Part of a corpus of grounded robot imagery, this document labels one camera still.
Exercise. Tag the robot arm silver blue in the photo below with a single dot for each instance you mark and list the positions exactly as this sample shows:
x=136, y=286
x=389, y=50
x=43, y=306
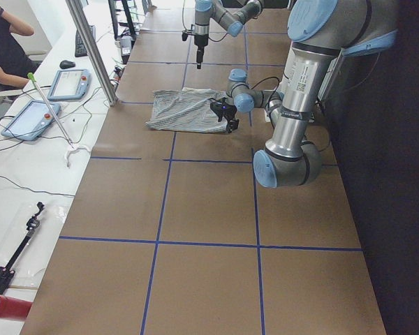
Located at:
x=232, y=23
x=319, y=31

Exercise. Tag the blue teach pendant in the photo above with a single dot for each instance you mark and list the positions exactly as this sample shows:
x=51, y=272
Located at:
x=69, y=85
x=30, y=122

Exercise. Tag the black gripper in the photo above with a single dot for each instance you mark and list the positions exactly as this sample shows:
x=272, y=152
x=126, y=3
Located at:
x=198, y=42
x=228, y=114

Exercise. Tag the metal rod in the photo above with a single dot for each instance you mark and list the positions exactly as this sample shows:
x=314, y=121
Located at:
x=72, y=147

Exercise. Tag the red cylinder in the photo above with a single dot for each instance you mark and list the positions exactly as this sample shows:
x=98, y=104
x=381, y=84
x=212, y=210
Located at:
x=14, y=309

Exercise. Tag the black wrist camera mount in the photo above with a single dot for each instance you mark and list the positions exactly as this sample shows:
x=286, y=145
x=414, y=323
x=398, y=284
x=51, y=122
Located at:
x=186, y=33
x=218, y=106

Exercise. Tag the seated person in black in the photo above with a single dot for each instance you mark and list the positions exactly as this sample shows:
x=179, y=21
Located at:
x=14, y=62

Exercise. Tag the black clamp stand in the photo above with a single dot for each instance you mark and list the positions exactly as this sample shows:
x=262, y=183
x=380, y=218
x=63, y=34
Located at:
x=7, y=272

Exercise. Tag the blue teach pendant upper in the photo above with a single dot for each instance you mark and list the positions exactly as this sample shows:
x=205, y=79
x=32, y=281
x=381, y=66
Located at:
x=69, y=85

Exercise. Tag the black computer mouse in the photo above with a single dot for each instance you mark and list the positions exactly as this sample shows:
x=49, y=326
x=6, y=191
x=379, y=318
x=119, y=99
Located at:
x=65, y=64

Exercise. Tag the blue teach pendant lower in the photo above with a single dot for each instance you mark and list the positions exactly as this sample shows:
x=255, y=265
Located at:
x=30, y=122

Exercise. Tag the aluminium frame post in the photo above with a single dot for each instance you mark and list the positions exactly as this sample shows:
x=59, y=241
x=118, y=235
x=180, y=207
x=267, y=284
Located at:
x=82, y=25

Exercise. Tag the black keyboard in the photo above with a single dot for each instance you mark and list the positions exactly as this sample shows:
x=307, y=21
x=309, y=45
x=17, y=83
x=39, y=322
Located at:
x=80, y=47

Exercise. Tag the navy white striped polo shirt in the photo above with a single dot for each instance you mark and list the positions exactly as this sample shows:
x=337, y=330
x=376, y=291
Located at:
x=186, y=110

